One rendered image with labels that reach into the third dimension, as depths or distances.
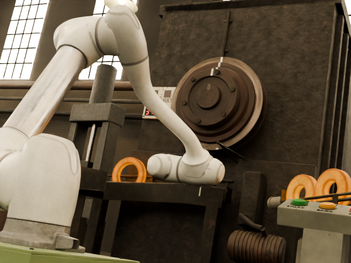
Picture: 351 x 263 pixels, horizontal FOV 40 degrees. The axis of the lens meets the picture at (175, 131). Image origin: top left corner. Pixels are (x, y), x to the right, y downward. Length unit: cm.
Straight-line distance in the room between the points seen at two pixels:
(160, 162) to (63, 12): 1070
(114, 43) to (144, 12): 934
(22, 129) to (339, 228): 88
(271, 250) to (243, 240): 12
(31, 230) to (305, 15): 180
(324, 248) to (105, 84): 707
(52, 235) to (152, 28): 958
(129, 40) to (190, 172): 53
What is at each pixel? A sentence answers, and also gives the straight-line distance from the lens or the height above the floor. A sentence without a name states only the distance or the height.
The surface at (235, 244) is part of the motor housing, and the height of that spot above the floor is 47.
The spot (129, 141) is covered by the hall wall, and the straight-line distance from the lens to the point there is 988.
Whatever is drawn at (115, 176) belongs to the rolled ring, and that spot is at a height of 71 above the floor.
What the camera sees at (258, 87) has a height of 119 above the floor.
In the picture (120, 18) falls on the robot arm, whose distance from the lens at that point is 157.
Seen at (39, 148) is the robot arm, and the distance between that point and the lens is 119.
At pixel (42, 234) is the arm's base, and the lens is 116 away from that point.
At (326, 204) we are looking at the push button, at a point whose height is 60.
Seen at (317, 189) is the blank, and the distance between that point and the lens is 188.
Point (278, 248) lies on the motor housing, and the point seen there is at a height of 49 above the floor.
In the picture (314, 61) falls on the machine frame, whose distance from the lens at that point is 241.
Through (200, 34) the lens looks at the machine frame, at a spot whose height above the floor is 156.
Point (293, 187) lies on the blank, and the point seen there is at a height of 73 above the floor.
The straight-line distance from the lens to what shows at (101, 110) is 788.
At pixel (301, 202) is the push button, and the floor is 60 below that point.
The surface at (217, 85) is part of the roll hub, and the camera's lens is 225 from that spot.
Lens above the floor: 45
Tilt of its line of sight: 13 degrees up
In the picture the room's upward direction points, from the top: 10 degrees clockwise
